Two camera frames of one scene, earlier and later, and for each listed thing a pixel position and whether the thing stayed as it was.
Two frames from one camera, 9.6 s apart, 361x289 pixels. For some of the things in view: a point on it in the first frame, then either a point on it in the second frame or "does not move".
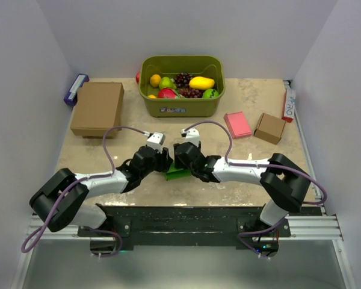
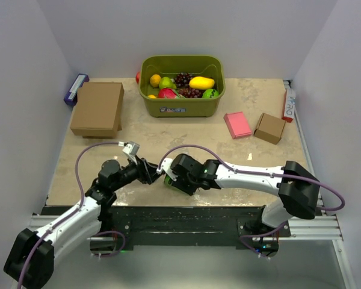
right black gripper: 178,164 -> 189,190
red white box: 289,108 does not move
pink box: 237,124 does not move
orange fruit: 155,80 does not move
